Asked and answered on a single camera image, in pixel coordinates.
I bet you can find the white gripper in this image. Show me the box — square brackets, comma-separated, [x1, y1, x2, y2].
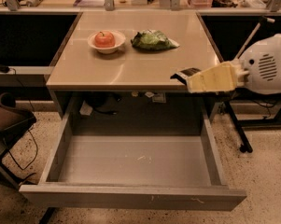
[186, 35, 281, 94]

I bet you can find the green chip bag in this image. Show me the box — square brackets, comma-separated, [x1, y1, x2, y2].
[131, 30, 179, 51]

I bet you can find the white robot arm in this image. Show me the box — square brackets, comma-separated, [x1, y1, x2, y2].
[186, 34, 281, 95]

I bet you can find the open grey drawer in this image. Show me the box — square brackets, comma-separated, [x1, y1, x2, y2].
[20, 108, 246, 211]

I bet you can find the beige top cabinet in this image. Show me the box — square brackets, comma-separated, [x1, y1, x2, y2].
[47, 9, 222, 114]

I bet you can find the white ceramic bowl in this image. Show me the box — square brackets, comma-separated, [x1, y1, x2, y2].
[88, 31, 126, 54]

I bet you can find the red apple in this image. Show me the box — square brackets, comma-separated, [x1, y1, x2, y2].
[94, 31, 115, 48]

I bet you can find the brown office chair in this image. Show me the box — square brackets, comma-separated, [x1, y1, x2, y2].
[0, 93, 36, 189]

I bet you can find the black device on ledge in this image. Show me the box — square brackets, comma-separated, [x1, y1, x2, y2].
[0, 64, 10, 73]

